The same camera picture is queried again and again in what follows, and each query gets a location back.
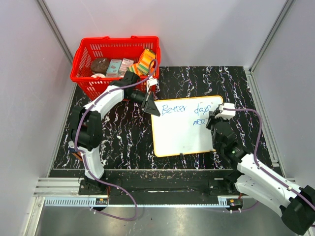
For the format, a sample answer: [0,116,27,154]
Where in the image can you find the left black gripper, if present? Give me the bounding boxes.
[126,90,160,117]

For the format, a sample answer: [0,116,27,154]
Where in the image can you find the white whiteboard with orange frame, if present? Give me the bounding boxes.
[151,95,223,157]

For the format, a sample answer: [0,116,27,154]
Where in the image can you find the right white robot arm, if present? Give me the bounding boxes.
[206,110,315,236]

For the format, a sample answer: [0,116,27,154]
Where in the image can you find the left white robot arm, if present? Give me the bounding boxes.
[70,71,160,195]

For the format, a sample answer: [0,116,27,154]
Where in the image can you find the pink white small box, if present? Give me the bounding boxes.
[119,58,134,76]

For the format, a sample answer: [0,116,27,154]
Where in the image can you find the orange juice carton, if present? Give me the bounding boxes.
[138,49,156,67]

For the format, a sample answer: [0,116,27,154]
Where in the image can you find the teal small box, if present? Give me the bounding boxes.
[106,59,122,77]

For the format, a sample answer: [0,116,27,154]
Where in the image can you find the white round cup lid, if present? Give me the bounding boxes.
[92,73,105,78]

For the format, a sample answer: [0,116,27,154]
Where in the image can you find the brown round bread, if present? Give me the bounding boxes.
[90,58,110,74]

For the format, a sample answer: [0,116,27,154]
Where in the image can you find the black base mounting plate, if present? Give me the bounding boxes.
[78,170,240,206]

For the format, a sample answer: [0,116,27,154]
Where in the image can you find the red plastic shopping basket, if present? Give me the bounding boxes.
[70,36,161,100]

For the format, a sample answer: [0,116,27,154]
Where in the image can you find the orange cylindrical bottle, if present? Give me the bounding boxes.
[68,141,83,162]

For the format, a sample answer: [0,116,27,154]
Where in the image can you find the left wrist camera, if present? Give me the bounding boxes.
[146,77,158,92]

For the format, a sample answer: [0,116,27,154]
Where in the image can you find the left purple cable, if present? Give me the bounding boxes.
[74,58,158,221]

